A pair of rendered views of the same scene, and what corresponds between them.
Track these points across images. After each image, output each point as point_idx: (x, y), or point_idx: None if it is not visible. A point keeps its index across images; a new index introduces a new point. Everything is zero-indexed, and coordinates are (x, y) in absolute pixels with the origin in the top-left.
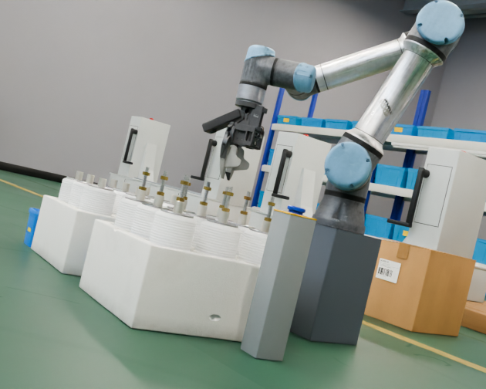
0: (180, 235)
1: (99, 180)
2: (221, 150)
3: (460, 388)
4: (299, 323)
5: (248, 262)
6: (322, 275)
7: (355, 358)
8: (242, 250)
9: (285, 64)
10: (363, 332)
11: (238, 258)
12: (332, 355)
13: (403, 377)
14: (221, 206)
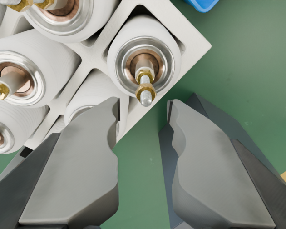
0: None
1: None
2: (20, 166)
3: (151, 201)
4: (168, 128)
5: (38, 141)
6: (165, 174)
7: (143, 161)
8: (46, 136)
9: None
10: (281, 146)
11: (53, 126)
12: (129, 151)
13: (130, 183)
14: (136, 76)
